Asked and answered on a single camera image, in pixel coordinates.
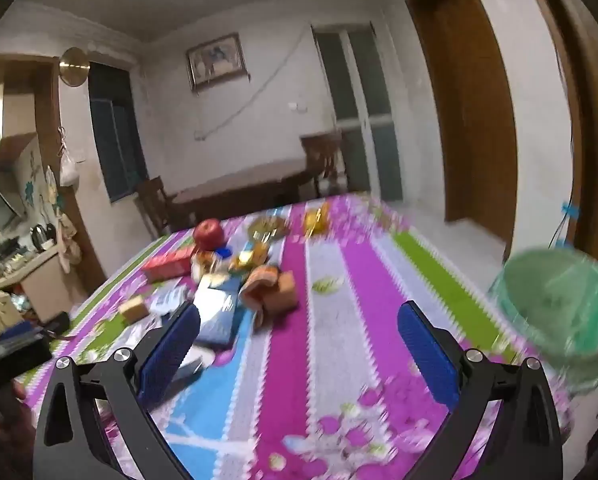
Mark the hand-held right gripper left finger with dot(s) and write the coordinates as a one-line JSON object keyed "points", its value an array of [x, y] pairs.
{"points": [[171, 355]]}

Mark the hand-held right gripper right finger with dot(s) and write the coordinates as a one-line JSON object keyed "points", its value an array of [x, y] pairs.
{"points": [[426, 360]]}

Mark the white tissue packet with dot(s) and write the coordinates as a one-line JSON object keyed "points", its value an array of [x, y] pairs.
{"points": [[169, 297]]}

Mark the blue printed carton box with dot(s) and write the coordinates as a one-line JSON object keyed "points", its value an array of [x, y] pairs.
{"points": [[219, 315]]}

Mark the orange white drink carton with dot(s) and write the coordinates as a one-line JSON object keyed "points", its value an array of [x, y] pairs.
{"points": [[256, 285]]}

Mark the waste bin with green bag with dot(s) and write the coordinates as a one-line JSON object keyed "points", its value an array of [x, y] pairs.
{"points": [[554, 305]]}

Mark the small bread cube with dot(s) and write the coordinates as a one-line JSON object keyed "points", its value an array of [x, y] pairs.
{"points": [[135, 309]]}

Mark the kitchen counter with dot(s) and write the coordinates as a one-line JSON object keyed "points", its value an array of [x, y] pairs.
{"points": [[24, 275]]}

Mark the red box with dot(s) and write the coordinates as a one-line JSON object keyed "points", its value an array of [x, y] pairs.
{"points": [[166, 264]]}

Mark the floral striped tablecloth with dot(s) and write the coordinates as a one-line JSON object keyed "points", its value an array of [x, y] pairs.
{"points": [[339, 310]]}

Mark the blue bottle cap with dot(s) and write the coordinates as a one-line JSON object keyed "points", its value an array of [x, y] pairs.
{"points": [[223, 251]]}

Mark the small green white wrapper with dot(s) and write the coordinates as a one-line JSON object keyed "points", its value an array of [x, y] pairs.
{"points": [[327, 285]]}

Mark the electric kettle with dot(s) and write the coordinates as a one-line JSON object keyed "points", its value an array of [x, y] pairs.
{"points": [[38, 238]]}

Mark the red apple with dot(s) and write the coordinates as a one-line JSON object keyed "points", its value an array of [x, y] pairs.
{"points": [[209, 234]]}

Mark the beige hanging cloth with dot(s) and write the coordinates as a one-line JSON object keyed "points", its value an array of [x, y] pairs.
{"points": [[69, 245]]}

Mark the brown bread piece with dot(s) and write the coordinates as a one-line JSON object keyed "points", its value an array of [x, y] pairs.
{"points": [[284, 292]]}

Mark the wooden chair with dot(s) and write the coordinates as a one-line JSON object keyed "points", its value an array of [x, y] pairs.
{"points": [[321, 152], [154, 205]]}

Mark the wrapped round bread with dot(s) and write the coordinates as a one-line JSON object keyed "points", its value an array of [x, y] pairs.
{"points": [[269, 229]]}

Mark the gold foil wrapper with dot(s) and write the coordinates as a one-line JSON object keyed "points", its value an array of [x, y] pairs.
{"points": [[316, 221]]}

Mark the round wooden table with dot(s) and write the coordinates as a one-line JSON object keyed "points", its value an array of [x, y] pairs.
{"points": [[244, 185]]}

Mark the white hanging plastic bag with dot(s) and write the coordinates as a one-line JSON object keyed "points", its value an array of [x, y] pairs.
{"points": [[69, 171]]}

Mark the blue tape strip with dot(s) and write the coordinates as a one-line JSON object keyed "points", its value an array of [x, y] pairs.
{"points": [[570, 209]]}

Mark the dark window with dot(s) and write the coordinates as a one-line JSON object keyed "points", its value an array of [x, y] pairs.
{"points": [[116, 135]]}

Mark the dark wooden door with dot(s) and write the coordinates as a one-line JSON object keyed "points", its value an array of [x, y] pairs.
{"points": [[471, 110]]}

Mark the frosted glass door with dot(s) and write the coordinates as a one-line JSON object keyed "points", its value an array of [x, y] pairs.
{"points": [[364, 110]]}

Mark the white light switch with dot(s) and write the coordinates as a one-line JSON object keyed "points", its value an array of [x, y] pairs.
{"points": [[297, 107]]}

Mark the framed wall picture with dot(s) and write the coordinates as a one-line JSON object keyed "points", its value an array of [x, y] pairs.
{"points": [[216, 61]]}

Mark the brass round wall disc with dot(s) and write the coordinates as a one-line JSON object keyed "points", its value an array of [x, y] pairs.
{"points": [[74, 66]]}

